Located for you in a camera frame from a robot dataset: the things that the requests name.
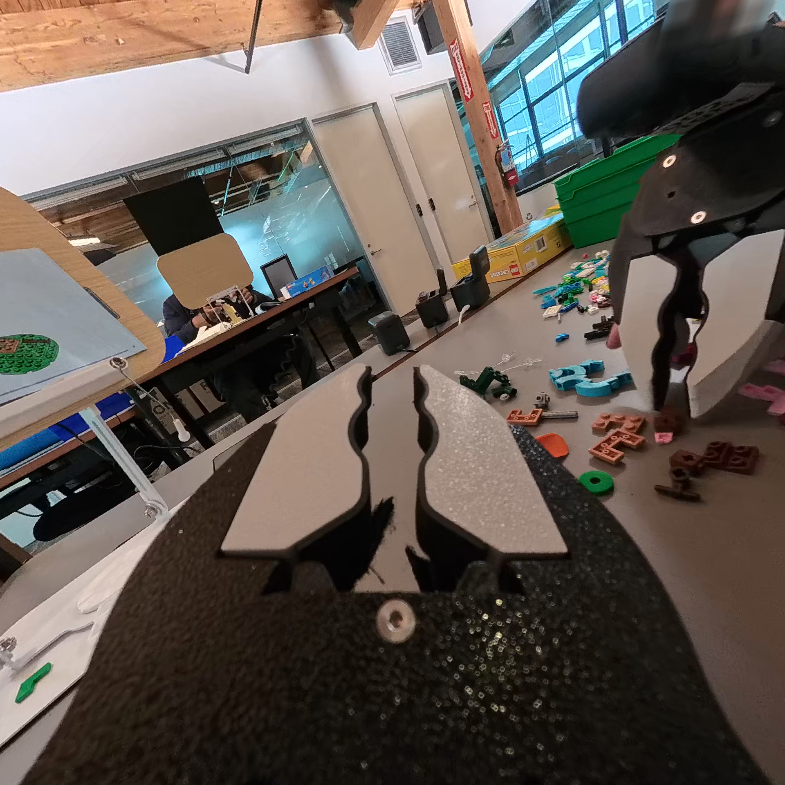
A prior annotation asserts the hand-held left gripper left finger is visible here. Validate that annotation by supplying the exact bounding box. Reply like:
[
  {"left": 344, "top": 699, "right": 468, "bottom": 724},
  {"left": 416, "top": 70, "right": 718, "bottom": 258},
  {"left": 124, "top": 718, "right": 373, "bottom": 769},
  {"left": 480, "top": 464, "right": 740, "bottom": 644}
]
[{"left": 218, "top": 365, "right": 375, "bottom": 563}]

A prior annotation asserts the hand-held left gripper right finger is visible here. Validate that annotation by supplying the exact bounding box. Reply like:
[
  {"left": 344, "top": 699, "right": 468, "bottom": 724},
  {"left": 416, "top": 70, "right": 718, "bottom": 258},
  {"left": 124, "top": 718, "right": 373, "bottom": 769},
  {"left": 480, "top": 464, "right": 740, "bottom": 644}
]
[{"left": 412, "top": 365, "right": 569, "bottom": 563}]

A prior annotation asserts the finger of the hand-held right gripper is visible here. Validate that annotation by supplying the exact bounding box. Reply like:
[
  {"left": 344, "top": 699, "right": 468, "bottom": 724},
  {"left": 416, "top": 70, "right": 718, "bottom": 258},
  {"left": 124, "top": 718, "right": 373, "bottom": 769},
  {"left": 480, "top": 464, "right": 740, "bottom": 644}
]
[
  {"left": 615, "top": 247, "right": 705, "bottom": 413},
  {"left": 686, "top": 227, "right": 785, "bottom": 420}
]

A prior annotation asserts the pile of mixed lego pieces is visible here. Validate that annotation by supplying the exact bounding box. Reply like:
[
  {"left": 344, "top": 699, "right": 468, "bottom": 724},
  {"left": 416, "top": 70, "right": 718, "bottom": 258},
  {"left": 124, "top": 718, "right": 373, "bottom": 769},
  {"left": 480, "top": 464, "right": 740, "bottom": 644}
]
[{"left": 532, "top": 248, "right": 620, "bottom": 344}]

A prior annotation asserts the pink lego plate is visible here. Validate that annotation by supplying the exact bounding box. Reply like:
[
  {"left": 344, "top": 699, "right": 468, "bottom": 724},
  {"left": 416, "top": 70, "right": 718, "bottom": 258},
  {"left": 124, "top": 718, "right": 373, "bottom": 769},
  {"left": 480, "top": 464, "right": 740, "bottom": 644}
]
[{"left": 739, "top": 381, "right": 785, "bottom": 418}]

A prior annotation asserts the dark green lego assembly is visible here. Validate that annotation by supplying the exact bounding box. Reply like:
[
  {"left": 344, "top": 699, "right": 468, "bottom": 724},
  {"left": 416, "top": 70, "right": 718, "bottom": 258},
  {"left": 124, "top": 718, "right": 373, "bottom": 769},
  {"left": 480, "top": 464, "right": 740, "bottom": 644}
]
[{"left": 460, "top": 366, "right": 513, "bottom": 401}]

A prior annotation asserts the yellow lego box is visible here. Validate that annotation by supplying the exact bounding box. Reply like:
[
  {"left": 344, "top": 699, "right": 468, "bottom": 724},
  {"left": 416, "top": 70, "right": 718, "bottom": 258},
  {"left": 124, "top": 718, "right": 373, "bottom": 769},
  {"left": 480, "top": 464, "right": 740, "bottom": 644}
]
[{"left": 452, "top": 215, "right": 574, "bottom": 284}]

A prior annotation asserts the dark brown lego plate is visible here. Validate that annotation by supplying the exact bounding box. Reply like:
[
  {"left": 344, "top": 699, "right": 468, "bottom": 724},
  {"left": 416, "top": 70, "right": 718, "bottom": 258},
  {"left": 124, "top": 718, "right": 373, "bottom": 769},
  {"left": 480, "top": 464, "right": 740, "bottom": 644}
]
[{"left": 702, "top": 440, "right": 760, "bottom": 477}]

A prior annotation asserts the dark brown lego pin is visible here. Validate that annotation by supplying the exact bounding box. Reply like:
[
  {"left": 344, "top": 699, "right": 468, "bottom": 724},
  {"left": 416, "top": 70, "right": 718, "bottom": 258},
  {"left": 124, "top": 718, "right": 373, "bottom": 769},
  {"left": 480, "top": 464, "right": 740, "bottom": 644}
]
[{"left": 654, "top": 468, "right": 702, "bottom": 503}]

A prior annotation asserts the blue lego box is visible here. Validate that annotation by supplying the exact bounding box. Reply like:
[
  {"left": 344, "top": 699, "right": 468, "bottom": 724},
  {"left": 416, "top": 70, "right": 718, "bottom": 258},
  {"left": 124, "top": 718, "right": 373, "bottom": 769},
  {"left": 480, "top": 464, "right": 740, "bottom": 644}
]
[{"left": 281, "top": 268, "right": 336, "bottom": 299}]

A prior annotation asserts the lego instruction booklet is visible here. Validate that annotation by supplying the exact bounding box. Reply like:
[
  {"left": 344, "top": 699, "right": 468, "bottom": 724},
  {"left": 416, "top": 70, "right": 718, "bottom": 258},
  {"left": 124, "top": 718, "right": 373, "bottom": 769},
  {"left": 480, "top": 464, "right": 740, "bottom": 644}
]
[{"left": 0, "top": 247, "right": 148, "bottom": 407}]

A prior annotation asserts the green angled lego plate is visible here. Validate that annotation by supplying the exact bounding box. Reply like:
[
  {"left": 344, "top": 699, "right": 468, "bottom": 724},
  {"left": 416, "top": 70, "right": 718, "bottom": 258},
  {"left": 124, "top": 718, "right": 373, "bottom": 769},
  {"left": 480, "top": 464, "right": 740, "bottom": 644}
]
[{"left": 15, "top": 662, "right": 55, "bottom": 704}]

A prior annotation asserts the green plastic tray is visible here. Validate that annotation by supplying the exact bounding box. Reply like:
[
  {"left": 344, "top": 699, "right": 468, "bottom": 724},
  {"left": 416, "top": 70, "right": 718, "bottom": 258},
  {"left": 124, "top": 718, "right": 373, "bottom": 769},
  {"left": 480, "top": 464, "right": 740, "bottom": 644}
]
[
  {"left": 554, "top": 132, "right": 683, "bottom": 203},
  {"left": 557, "top": 161, "right": 660, "bottom": 218},
  {"left": 561, "top": 181, "right": 645, "bottom": 249}
]

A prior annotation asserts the tall black charging case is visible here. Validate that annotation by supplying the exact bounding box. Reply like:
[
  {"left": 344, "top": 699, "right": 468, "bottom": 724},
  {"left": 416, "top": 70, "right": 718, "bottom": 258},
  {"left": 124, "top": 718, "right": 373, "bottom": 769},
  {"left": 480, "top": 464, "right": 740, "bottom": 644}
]
[{"left": 451, "top": 245, "right": 491, "bottom": 314}]

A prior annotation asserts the dark grey power adapter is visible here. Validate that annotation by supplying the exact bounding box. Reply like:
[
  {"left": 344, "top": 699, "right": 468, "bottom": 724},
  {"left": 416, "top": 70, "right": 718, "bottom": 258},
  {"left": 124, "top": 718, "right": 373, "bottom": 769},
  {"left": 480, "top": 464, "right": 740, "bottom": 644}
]
[{"left": 368, "top": 311, "right": 410, "bottom": 355}]

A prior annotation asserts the wooden pillar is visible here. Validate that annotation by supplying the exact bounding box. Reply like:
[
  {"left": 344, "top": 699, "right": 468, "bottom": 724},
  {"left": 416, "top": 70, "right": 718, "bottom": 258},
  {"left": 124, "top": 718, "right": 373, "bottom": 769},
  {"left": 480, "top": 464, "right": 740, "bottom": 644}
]
[{"left": 432, "top": 0, "right": 523, "bottom": 233}]

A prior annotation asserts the long brown table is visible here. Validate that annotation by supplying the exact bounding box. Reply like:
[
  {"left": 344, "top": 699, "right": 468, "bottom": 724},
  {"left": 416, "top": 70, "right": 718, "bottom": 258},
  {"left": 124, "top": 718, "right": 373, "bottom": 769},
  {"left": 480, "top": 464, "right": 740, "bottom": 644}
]
[{"left": 0, "top": 265, "right": 364, "bottom": 491}]

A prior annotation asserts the small black monitor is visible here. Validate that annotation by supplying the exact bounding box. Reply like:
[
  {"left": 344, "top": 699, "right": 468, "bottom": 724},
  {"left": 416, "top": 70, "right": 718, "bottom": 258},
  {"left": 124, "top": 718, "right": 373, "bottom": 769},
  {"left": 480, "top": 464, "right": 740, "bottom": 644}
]
[{"left": 260, "top": 256, "right": 295, "bottom": 301}]

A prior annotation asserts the black office chair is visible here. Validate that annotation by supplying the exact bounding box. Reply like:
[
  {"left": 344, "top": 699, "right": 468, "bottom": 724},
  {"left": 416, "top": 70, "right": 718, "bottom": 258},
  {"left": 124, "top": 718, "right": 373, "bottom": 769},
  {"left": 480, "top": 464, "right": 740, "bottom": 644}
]
[{"left": 0, "top": 463, "right": 132, "bottom": 542}]

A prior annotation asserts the white door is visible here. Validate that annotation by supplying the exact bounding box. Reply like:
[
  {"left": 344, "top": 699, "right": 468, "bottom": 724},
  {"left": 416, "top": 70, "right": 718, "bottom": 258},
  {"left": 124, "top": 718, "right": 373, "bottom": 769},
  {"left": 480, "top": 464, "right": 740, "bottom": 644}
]
[
  {"left": 392, "top": 83, "right": 496, "bottom": 271},
  {"left": 312, "top": 103, "right": 441, "bottom": 314}
]

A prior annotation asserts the black panel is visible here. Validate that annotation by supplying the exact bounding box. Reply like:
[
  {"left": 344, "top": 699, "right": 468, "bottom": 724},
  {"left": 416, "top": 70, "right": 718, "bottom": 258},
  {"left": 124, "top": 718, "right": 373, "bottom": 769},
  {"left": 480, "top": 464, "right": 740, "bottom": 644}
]
[{"left": 123, "top": 177, "right": 226, "bottom": 257}]

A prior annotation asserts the black metal rod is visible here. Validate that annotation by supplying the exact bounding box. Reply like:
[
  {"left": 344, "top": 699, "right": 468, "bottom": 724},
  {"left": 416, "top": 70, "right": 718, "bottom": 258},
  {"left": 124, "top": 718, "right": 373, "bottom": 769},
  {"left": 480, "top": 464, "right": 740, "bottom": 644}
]
[{"left": 244, "top": 0, "right": 265, "bottom": 74}]

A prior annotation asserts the white toggle cord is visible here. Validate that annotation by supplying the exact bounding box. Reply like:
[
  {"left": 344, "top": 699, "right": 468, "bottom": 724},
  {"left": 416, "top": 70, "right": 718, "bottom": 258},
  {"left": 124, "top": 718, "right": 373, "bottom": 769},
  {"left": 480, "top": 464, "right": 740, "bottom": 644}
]
[{"left": 109, "top": 357, "right": 192, "bottom": 444}]

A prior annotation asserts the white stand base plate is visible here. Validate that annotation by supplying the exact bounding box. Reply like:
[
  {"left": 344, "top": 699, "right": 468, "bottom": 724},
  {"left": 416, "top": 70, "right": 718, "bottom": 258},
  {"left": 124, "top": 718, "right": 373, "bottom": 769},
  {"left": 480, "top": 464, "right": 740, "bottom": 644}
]
[{"left": 0, "top": 500, "right": 185, "bottom": 746}]

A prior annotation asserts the black wall speaker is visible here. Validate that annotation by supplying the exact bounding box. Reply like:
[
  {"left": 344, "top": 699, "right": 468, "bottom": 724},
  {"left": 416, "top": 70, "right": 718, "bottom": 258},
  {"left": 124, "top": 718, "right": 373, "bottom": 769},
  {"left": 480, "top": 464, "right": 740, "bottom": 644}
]
[{"left": 417, "top": 0, "right": 459, "bottom": 56}]

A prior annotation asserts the wall air vent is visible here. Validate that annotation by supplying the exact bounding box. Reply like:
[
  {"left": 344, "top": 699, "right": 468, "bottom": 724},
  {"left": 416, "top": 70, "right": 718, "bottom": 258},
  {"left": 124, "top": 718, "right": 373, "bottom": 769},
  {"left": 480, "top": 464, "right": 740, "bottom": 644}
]
[{"left": 378, "top": 15, "right": 424, "bottom": 76}]

